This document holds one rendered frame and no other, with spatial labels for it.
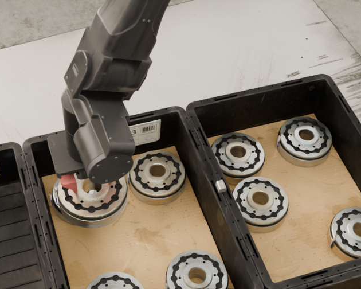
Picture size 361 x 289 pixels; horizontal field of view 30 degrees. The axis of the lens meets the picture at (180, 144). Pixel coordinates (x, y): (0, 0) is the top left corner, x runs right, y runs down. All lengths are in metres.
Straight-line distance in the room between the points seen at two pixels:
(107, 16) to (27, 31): 2.03
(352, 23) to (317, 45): 1.20
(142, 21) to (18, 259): 0.58
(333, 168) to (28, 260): 0.59
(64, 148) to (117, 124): 0.15
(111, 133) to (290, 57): 0.97
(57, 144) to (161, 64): 0.75
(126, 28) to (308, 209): 0.63
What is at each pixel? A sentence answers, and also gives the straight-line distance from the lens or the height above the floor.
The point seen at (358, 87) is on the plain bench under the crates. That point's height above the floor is 0.70.
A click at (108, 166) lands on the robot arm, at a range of 0.81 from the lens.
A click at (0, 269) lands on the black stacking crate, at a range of 1.20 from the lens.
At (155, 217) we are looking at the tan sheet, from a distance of 1.23.
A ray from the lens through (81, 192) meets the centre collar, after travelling 1.01.
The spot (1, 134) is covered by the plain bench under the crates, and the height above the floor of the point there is 0.70.
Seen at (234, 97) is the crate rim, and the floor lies 0.93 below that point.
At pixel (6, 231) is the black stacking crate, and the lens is 1.24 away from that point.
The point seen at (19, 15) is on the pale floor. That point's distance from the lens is 2.87.
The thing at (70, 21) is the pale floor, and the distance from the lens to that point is 2.82.
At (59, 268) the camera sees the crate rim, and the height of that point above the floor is 0.93.
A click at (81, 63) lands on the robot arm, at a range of 0.80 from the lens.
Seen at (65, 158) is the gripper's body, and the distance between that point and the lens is 0.93.
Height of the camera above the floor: 1.87
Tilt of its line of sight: 52 degrees down
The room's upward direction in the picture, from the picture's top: 5 degrees clockwise
